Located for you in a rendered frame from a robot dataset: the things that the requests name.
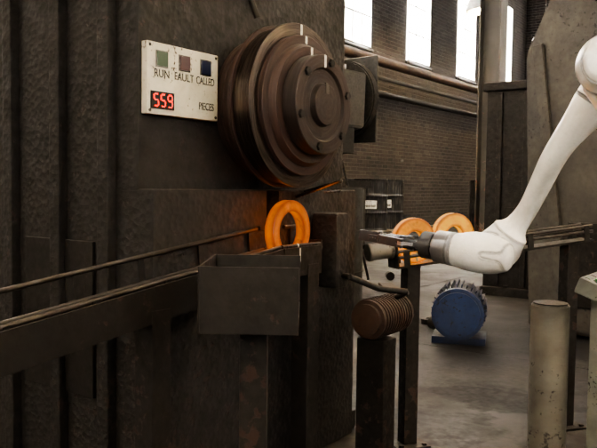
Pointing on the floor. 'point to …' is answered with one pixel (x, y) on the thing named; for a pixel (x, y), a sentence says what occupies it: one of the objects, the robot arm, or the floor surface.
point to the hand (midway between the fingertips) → (370, 236)
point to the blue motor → (459, 315)
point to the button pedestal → (587, 287)
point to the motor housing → (378, 366)
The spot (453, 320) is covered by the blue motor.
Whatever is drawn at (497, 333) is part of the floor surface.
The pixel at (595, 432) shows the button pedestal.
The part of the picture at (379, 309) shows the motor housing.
